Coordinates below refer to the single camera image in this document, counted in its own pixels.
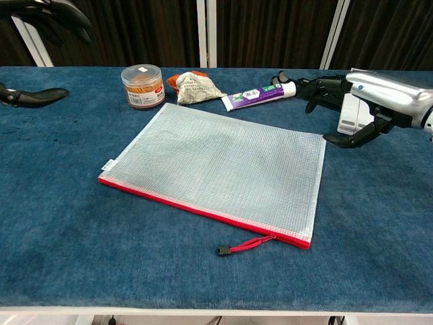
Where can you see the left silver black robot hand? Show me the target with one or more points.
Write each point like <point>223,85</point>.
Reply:
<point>40,95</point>

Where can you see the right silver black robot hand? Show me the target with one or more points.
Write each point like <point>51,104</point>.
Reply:
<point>389,89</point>

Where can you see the white mesh zipper pouch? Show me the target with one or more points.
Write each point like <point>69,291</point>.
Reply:
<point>216,169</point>

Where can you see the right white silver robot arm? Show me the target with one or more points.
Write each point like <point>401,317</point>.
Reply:
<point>428,122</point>

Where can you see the small white box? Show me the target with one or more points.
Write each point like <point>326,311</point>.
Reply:
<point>352,116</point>

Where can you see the clear jar of rubber bands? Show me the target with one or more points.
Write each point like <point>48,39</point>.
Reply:
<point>142,88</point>

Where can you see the purple white toothpaste tube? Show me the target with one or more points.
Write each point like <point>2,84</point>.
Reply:
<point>253,96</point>

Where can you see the blue table mat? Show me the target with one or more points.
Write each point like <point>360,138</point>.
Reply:
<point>101,237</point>

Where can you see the orange white snack packet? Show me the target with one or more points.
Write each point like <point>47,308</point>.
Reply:
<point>196,87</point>

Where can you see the white metal frame post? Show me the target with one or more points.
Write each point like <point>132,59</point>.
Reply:
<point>333,37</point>
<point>206,34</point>
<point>37,50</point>

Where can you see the white table frame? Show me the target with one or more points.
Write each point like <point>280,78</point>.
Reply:
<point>203,313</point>

